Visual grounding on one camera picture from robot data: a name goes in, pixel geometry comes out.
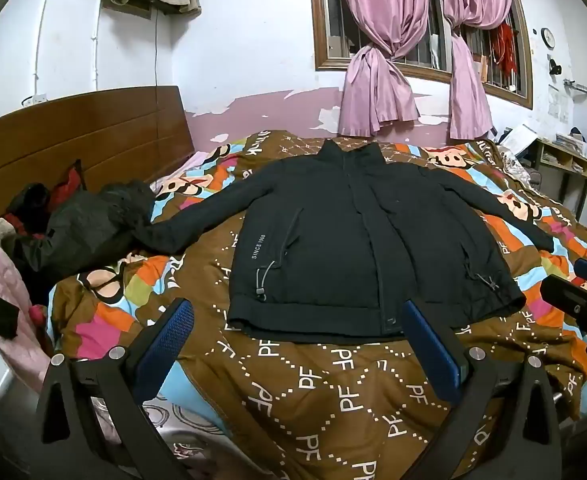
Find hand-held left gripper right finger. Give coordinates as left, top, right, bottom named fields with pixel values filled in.
left=401, top=301, right=564, bottom=480

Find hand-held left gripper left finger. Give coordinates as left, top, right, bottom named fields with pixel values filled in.
left=36, top=299, right=196, bottom=480

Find black zip jacket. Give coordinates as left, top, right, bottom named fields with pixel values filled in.
left=132, top=139, right=555, bottom=346

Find red hanging clothes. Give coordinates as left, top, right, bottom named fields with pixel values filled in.
left=491, top=22, right=519, bottom=78

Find wooden shelf unit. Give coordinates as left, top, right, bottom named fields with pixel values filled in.
left=533, top=137, right=587, bottom=206

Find dark grey padded coat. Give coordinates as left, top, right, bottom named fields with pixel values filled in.
left=16, top=180, right=156, bottom=281

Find printed cartoon blanket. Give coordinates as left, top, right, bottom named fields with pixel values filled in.
left=48, top=130, right=587, bottom=480

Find white paper sheet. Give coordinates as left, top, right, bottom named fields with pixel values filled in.
left=501, top=124, right=539, bottom=156

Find pink quilted blanket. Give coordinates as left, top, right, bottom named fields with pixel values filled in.
left=0, top=202, right=54, bottom=391

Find red cloth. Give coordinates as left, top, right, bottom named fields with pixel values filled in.
left=3, top=160, right=86, bottom=236

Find wooden headboard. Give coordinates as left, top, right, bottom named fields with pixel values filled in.
left=0, top=85, right=196, bottom=216

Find narrow pink curtain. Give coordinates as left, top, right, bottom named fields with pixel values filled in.
left=436, top=0, right=517, bottom=140

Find wide pink curtain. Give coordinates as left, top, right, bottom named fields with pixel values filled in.
left=333, top=0, right=441, bottom=137

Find wooden framed barred window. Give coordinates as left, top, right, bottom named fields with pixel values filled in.
left=308, top=0, right=534, bottom=109

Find white wall conduit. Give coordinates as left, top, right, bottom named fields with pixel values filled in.
left=32, top=0, right=100, bottom=101

